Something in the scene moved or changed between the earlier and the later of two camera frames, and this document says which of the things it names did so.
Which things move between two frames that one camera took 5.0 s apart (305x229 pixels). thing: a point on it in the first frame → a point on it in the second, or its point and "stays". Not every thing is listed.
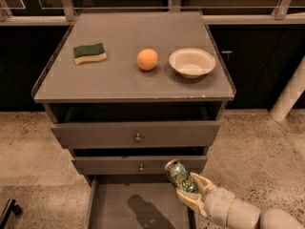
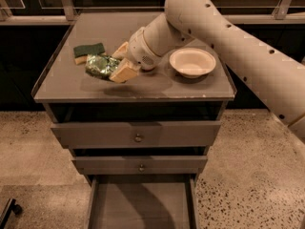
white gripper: x=217 y=203 → x=138 y=51
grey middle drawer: x=143 y=164 stays
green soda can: x=181 y=177 → x=101 y=66
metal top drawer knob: x=137 y=138 stays
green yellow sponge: x=89 y=53 stays
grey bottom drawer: x=136 y=201 stays
